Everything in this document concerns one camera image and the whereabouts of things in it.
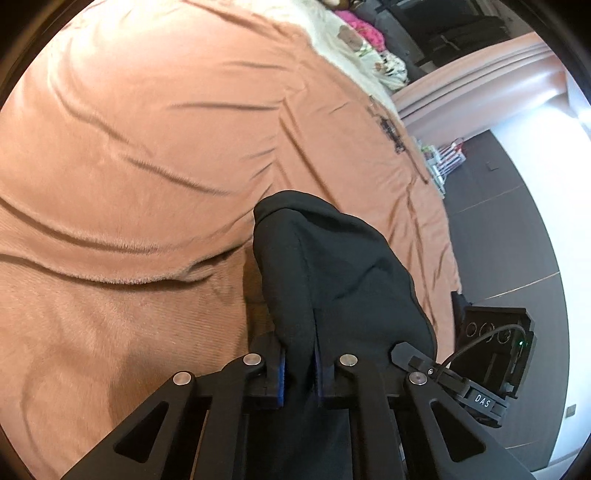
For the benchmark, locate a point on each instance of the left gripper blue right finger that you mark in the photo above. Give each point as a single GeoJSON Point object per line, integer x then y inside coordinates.
{"type": "Point", "coordinates": [324, 358]}

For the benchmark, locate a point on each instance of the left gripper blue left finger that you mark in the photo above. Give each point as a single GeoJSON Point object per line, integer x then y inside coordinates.
{"type": "Point", "coordinates": [278, 373]}

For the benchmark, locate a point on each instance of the black pants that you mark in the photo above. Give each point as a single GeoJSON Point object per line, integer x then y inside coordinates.
{"type": "Point", "coordinates": [315, 259]}

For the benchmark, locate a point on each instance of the pink curtain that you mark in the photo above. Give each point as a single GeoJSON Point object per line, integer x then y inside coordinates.
{"type": "Point", "coordinates": [476, 92]}

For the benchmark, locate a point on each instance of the orange-brown blanket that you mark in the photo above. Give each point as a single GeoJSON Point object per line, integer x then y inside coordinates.
{"type": "Point", "coordinates": [134, 149]}

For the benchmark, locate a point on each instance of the plush toys on bed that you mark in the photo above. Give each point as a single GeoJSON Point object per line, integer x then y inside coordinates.
{"type": "Point", "coordinates": [369, 44]}

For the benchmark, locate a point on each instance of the white bed sheet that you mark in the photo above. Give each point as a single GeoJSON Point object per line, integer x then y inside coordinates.
{"type": "Point", "coordinates": [322, 26]}

